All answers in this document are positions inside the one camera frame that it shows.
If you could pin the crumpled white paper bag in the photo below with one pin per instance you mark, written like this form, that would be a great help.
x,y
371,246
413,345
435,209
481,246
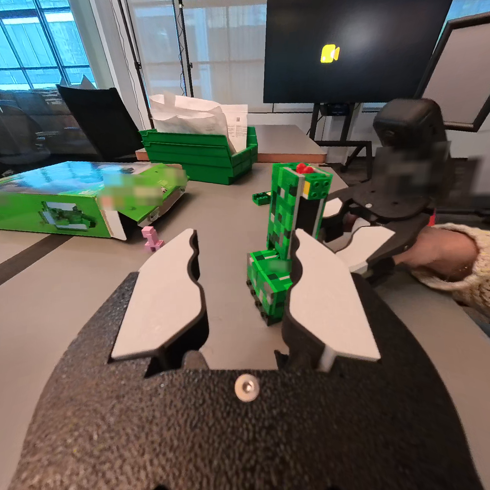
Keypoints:
x,y
183,115

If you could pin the green lego set box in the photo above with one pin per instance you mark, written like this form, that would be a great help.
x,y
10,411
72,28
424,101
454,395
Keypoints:
x,y
46,210

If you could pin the green plastic bin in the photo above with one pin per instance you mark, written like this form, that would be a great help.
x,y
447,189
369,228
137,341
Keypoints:
x,y
191,160

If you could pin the person's right forearm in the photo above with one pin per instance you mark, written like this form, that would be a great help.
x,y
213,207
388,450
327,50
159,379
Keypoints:
x,y
480,275

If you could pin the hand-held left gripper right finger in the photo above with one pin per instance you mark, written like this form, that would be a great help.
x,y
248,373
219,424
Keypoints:
x,y
329,310

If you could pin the black television stand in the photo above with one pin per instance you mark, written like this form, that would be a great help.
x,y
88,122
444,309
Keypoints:
x,y
337,130

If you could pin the flat white paper bag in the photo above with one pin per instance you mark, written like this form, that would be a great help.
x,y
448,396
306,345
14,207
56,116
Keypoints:
x,y
237,126

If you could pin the pink lego pig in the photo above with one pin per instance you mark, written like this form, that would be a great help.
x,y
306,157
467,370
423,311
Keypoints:
x,y
152,239

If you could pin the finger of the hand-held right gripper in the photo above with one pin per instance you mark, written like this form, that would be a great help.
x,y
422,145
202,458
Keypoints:
x,y
332,208
369,241

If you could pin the green lego creeper figure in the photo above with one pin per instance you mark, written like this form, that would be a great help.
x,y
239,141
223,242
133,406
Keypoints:
x,y
283,206

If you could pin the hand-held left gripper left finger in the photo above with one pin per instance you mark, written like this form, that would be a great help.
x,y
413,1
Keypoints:
x,y
160,306

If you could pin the black tripod pole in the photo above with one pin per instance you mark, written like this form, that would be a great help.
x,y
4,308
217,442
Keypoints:
x,y
134,61
183,46

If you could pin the green lego panel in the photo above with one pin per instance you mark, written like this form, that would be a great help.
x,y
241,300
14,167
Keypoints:
x,y
262,198

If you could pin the black television screen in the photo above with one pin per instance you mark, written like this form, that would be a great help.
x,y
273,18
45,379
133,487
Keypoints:
x,y
360,76

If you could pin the person's right hand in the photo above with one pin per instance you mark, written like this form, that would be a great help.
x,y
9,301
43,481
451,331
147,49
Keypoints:
x,y
440,252

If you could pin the black framed grey board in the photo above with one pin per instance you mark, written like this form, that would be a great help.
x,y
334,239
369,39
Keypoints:
x,y
455,76

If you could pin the window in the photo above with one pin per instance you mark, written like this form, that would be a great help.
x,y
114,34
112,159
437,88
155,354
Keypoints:
x,y
34,46

